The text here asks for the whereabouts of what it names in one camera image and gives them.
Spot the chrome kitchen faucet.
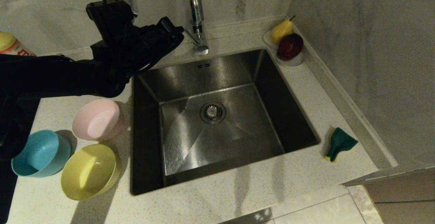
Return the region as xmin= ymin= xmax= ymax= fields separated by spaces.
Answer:
xmin=184 ymin=0 xmax=210 ymax=56

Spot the dish soap bottle orange label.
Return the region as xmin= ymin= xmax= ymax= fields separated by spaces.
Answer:
xmin=0 ymin=32 xmax=37 ymax=57

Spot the blue plastic bowl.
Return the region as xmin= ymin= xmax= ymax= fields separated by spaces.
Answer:
xmin=11 ymin=130 xmax=72 ymax=178

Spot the green and yellow sponge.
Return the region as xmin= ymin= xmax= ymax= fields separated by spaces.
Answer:
xmin=326 ymin=127 xmax=359 ymax=162

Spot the stainless steel sink basin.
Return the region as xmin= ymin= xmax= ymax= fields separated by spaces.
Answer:
xmin=130 ymin=48 xmax=320 ymax=195

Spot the round metal drain strainer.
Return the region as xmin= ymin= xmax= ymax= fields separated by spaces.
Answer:
xmin=200 ymin=102 xmax=227 ymax=125

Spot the pink plastic bowl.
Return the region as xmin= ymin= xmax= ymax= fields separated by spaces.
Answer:
xmin=72 ymin=99 xmax=125 ymax=142

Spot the yellow pear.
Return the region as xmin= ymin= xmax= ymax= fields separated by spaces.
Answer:
xmin=270 ymin=16 xmax=295 ymax=45

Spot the dark red apple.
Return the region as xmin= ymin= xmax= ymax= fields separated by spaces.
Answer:
xmin=277 ymin=33 xmax=304 ymax=61

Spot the small white dish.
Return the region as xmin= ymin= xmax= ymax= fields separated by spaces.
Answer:
xmin=262 ymin=30 xmax=305 ymax=68

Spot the yellow plastic bowl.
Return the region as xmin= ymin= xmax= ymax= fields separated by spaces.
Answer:
xmin=60 ymin=144 xmax=121 ymax=201

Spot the black glass cooktop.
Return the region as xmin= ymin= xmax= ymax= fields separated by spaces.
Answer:
xmin=0 ymin=95 xmax=41 ymax=223

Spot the wood tone cabinet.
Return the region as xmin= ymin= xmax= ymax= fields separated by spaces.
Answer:
xmin=364 ymin=171 xmax=435 ymax=224

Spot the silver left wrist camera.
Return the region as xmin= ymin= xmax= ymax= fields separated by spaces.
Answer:
xmin=122 ymin=0 xmax=139 ymax=16

